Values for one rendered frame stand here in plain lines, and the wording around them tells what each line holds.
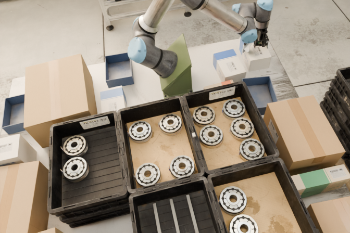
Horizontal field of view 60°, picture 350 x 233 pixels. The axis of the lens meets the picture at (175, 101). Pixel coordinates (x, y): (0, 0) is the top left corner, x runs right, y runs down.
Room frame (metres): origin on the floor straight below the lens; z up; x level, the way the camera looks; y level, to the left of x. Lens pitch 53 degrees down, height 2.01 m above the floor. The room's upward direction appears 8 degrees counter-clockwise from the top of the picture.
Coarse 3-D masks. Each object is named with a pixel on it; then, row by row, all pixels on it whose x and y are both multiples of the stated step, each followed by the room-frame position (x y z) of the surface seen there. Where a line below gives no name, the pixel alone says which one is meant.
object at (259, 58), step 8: (240, 40) 1.30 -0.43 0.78; (240, 48) 1.29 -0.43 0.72; (256, 48) 1.21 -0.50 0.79; (264, 48) 1.20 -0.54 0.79; (248, 56) 1.15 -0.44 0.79; (256, 56) 1.15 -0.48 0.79; (264, 56) 1.14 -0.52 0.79; (248, 64) 1.13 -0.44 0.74; (256, 64) 1.12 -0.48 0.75; (264, 64) 1.12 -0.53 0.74
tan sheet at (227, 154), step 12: (192, 108) 0.83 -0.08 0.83; (216, 108) 0.81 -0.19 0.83; (216, 120) 0.74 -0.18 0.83; (228, 120) 0.73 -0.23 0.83; (228, 132) 0.67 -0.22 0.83; (228, 144) 0.61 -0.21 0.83; (204, 156) 0.57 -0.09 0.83; (216, 156) 0.56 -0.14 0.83; (228, 156) 0.56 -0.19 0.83; (264, 156) 0.53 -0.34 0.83; (216, 168) 0.51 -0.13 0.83
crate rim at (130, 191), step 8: (176, 96) 0.84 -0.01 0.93; (144, 104) 0.82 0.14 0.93; (152, 104) 0.81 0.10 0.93; (120, 112) 0.79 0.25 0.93; (184, 112) 0.75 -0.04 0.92; (120, 120) 0.75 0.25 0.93; (120, 128) 0.70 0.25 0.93; (120, 136) 0.67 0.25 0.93; (192, 136) 0.62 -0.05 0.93; (200, 160) 0.51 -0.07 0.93; (128, 168) 0.52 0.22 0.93; (200, 168) 0.48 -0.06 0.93; (128, 176) 0.49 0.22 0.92; (184, 176) 0.45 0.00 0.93; (192, 176) 0.45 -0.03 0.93; (200, 176) 0.44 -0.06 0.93; (128, 184) 0.45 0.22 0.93; (160, 184) 0.43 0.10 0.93; (168, 184) 0.43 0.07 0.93
